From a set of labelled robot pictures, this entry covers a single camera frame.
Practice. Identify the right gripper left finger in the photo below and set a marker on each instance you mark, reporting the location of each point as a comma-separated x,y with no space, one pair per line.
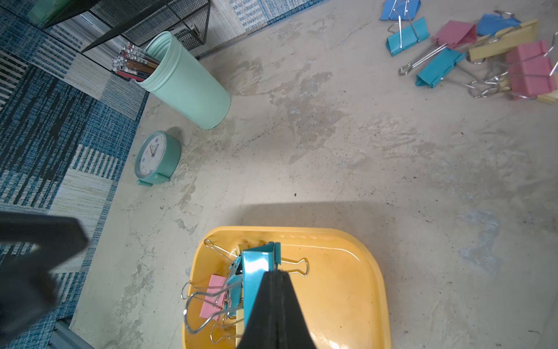
28,292

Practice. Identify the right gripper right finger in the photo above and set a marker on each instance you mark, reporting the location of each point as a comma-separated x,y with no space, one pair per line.
276,320

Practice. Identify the teal binder clip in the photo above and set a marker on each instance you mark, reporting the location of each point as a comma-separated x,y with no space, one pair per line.
408,37
441,65
255,262

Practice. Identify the pink binder clip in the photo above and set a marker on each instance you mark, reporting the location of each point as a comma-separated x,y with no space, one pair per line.
213,304
529,69

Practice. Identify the yellow storage tray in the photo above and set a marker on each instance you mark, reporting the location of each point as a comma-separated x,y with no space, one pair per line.
338,283

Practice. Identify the blue binder clip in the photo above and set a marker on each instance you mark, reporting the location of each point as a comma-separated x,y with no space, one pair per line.
403,9

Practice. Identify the mint green alarm clock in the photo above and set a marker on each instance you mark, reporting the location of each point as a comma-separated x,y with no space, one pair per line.
157,160

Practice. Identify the pens in cup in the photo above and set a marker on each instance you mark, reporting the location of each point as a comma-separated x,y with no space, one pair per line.
134,63

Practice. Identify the mint green pen cup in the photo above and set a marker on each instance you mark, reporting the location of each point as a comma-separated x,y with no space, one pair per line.
184,84

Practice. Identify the black wire shelf rack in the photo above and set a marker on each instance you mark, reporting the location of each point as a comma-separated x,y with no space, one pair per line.
136,21

